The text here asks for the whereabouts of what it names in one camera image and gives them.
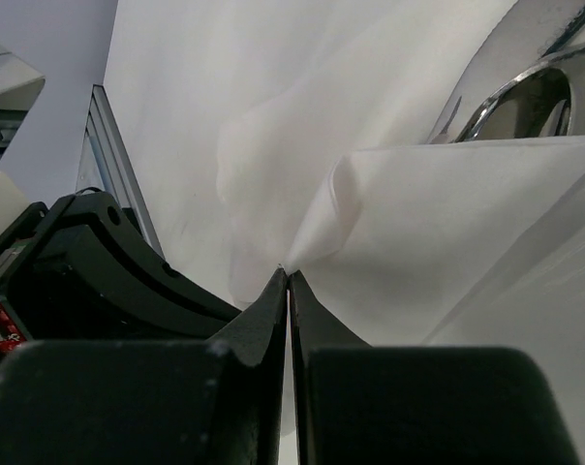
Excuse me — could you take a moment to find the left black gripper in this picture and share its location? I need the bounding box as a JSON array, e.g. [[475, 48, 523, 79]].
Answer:
[[0, 193, 240, 362]]

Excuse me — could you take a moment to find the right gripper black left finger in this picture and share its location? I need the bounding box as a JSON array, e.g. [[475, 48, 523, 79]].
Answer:
[[0, 270, 288, 464]]

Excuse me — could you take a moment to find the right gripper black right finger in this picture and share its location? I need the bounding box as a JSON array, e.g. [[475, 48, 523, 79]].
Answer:
[[289, 273, 578, 464]]

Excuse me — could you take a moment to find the white paper napkin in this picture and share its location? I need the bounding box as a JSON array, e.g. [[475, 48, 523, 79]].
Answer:
[[217, 1, 585, 344]]

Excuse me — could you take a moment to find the silver knife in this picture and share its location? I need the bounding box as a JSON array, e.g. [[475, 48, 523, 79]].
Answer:
[[428, 0, 585, 143]]

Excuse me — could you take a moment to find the silver spoon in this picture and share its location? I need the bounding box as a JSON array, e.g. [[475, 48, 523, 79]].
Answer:
[[455, 43, 585, 142]]

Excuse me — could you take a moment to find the left aluminium frame post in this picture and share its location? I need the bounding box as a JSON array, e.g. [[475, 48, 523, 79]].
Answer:
[[76, 85, 164, 256]]

